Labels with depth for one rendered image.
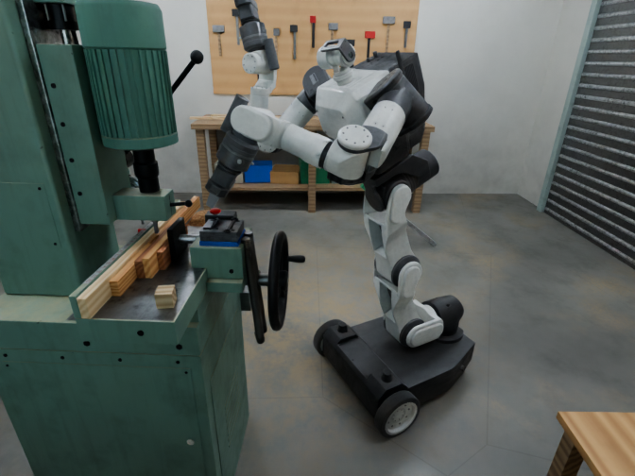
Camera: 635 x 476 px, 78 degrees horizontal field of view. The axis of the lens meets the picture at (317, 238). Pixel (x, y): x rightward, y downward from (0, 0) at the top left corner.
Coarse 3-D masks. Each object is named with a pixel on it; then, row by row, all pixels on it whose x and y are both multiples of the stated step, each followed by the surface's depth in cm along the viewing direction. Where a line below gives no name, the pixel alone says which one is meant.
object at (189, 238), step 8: (176, 224) 104; (184, 224) 110; (168, 232) 101; (176, 232) 104; (184, 232) 110; (168, 240) 102; (176, 240) 104; (184, 240) 106; (192, 240) 106; (176, 248) 104; (184, 248) 110; (176, 256) 104
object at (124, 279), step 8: (192, 200) 138; (184, 208) 131; (192, 208) 135; (176, 216) 124; (184, 216) 128; (168, 224) 118; (160, 232) 112; (136, 256) 99; (128, 264) 95; (120, 272) 92; (128, 272) 93; (112, 280) 88; (120, 280) 89; (128, 280) 93; (112, 288) 89; (120, 288) 89; (112, 296) 90; (120, 296) 90
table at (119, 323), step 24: (144, 288) 93; (192, 288) 93; (216, 288) 102; (240, 288) 102; (120, 312) 84; (144, 312) 84; (168, 312) 85; (192, 312) 92; (96, 336) 84; (120, 336) 84; (144, 336) 83; (168, 336) 83
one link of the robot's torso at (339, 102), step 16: (352, 64) 135; (368, 64) 127; (384, 64) 121; (400, 64) 113; (416, 64) 120; (336, 80) 120; (352, 80) 120; (368, 80) 115; (416, 80) 122; (320, 96) 127; (336, 96) 119; (352, 96) 113; (320, 112) 129; (336, 112) 119; (352, 112) 115; (368, 112) 114; (336, 128) 126; (400, 144) 128; (400, 160) 134
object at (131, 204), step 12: (120, 192) 104; (132, 192) 104; (156, 192) 105; (168, 192) 105; (120, 204) 103; (132, 204) 103; (144, 204) 103; (156, 204) 103; (168, 204) 105; (120, 216) 105; (132, 216) 104; (144, 216) 104; (156, 216) 104; (168, 216) 105
